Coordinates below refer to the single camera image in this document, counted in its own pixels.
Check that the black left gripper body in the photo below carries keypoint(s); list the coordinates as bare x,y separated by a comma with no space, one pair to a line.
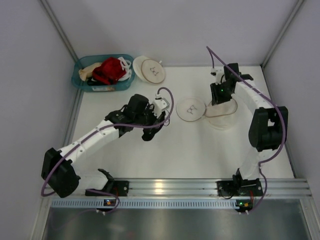
155,122

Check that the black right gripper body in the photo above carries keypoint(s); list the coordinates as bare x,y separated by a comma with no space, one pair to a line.
217,97

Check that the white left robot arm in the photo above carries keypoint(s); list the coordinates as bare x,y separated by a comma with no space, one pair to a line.
65,170

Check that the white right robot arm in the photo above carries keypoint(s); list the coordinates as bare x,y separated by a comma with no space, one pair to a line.
267,132

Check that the white bra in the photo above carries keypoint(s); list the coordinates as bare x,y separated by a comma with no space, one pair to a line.
126,67

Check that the red bra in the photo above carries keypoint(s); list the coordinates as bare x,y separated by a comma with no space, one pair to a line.
109,72

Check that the beige bra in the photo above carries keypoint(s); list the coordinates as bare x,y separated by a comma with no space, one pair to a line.
87,72

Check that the teal plastic basket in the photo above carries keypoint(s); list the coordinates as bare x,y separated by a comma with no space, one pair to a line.
90,85

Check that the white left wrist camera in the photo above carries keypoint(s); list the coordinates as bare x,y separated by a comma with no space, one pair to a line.
160,105

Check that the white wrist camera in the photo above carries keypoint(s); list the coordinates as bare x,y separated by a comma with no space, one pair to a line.
218,75
160,105

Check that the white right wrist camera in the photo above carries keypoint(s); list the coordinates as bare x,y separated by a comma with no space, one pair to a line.
218,75

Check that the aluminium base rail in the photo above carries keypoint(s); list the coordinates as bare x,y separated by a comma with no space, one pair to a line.
276,188

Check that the perforated cable duct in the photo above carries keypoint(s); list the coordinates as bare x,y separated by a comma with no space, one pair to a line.
144,203

